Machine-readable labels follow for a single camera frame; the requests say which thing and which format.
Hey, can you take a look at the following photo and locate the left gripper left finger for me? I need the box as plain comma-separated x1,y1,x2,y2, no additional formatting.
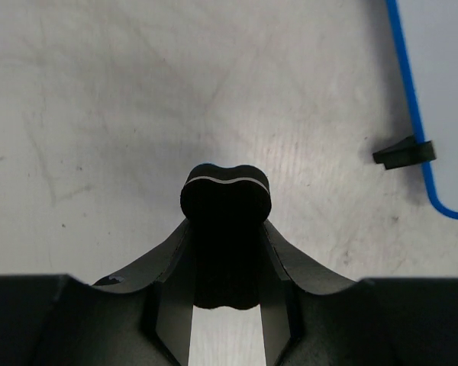
0,222,195,365

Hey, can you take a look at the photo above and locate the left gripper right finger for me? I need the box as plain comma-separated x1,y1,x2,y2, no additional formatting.
259,222,458,365

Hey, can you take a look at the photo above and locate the black felt eraser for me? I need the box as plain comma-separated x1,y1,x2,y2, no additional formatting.
180,163,272,310

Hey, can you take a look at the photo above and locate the blue framed whiteboard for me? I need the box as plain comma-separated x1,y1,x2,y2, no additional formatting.
386,1,458,220

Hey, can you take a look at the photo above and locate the whiteboard wire stand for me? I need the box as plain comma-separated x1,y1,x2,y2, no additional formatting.
373,136,437,170

